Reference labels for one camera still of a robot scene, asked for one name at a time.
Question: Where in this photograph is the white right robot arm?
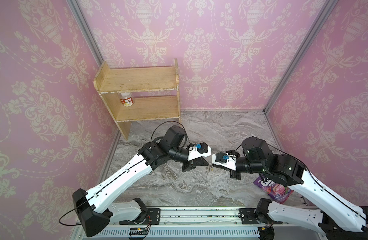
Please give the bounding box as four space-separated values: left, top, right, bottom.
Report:
212 137 368 240

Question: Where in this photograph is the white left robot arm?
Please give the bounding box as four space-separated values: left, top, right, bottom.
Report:
72 126 211 238

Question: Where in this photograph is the purple candy bag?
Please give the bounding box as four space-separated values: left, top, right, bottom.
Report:
253 177 293 204

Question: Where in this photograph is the small bottle red label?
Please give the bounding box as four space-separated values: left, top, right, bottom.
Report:
120 93 134 107

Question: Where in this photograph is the wooden two-tier shelf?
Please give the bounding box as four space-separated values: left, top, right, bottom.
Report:
93 59 181 140

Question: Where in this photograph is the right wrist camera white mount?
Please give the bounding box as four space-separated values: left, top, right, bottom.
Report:
212 150 240 171

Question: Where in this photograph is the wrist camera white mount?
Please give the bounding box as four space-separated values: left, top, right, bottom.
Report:
186 142 211 161
212 150 240 171

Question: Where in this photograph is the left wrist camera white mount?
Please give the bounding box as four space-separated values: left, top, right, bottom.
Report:
186 142 211 161

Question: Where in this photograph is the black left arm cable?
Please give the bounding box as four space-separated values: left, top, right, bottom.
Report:
59 120 190 227

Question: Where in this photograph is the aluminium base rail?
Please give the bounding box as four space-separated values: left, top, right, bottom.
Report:
92 207 326 240

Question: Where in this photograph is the aluminium corner wall profile right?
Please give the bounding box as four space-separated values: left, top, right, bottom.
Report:
263 0 338 116

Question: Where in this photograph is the aluminium corner wall profile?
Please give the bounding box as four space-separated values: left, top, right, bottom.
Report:
67 0 104 67
263 0 338 116

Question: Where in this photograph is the aluminium corner wall profile left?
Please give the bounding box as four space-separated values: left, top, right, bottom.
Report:
67 0 104 67

